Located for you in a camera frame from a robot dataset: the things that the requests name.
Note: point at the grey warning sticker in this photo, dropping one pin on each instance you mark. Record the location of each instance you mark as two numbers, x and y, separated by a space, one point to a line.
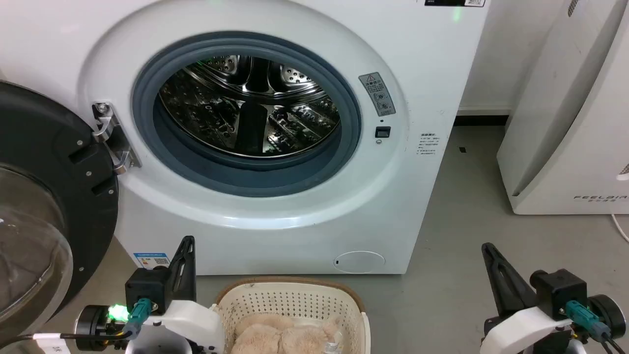
377 94

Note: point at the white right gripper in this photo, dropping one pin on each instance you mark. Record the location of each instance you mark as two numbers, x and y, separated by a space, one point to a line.
521 327

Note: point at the grey rubber door gasket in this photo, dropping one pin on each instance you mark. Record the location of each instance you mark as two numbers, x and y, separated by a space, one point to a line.
314 172

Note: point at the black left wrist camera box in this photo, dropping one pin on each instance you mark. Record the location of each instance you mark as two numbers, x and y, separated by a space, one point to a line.
146 287

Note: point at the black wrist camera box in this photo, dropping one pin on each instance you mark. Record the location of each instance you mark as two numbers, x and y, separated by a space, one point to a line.
146 287
560 290

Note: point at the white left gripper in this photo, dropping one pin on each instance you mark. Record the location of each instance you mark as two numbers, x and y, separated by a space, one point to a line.
196 322

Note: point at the blue energy label sticker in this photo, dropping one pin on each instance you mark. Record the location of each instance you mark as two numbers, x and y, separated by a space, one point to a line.
151 260

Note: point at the stainless steel washing machine drum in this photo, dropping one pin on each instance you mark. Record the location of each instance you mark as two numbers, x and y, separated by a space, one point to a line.
206 108

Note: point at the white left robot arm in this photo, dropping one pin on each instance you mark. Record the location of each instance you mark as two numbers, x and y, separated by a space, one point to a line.
157 344

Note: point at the beige fluffy plush toy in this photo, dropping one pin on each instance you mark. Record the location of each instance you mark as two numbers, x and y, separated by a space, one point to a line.
265 337

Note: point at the white front-load washing machine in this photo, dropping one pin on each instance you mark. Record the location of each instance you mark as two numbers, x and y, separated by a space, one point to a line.
393 206

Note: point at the cream perforated laundry basket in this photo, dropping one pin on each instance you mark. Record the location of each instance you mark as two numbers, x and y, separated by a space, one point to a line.
295 297

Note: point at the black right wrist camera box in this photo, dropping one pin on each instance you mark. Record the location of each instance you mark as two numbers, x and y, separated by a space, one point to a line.
560 290

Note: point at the chrome washing machine door hinge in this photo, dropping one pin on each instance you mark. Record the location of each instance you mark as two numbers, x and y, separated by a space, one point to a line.
117 140

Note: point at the white air purifier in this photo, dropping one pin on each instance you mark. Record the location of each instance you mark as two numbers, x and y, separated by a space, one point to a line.
580 128

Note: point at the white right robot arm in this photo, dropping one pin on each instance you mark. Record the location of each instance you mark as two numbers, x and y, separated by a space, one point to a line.
553 348

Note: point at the black door latch socket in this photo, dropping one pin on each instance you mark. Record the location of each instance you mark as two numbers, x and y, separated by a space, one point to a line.
383 132

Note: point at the washing machine door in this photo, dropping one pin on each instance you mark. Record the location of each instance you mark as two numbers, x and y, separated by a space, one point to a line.
49 142

